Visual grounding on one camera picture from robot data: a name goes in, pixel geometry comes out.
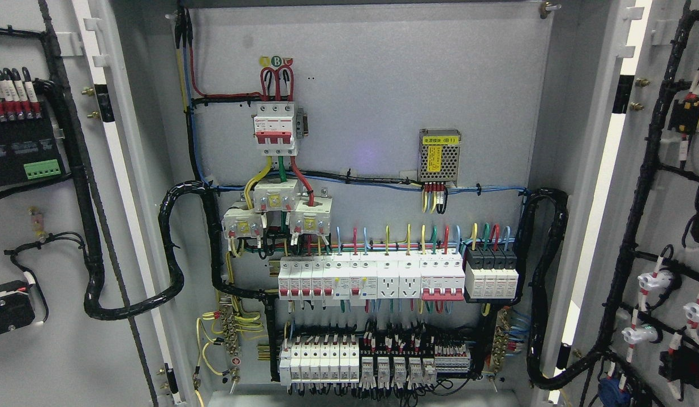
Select grey cabinet door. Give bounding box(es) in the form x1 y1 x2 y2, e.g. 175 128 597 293
529 0 699 407
0 1 173 406

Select white current transformers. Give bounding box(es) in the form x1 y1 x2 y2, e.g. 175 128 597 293
222 179 333 240

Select white socket and breaker row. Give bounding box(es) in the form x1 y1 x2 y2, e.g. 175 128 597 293
278 252 465 306

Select metal mesh power supply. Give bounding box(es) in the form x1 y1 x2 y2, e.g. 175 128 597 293
417 128 461 183

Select red white main breaker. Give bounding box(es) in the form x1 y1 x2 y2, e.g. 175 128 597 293
253 101 308 156

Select black white surge protector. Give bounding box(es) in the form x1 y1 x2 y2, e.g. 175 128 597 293
465 248 519 304

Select white lower breaker row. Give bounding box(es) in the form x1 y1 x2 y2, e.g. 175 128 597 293
279 335 360 386

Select relay terminal block row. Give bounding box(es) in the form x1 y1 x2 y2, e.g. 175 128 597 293
358 329 473 392

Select brass ground busbar left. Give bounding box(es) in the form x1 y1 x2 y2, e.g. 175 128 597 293
218 295 240 357

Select brass ground busbar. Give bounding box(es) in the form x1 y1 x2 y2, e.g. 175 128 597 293
491 306 510 363
218 295 240 357

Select brass ground busbar right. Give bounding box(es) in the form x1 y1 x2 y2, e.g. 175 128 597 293
491 306 510 363

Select yellow terminal clip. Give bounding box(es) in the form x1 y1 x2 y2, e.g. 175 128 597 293
28 206 49 242

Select black digital power meter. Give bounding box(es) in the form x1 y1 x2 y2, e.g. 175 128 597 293
0 116 63 187

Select black cable loom left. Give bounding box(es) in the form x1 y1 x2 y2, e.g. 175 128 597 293
36 79 279 382

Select black cable loom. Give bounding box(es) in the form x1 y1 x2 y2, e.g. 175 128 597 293
36 79 279 382
519 188 571 391

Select black cable loom right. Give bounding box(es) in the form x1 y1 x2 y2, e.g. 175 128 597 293
519 188 571 391

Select white rotary selector switch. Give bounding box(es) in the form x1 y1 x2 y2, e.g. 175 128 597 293
0 280 35 334

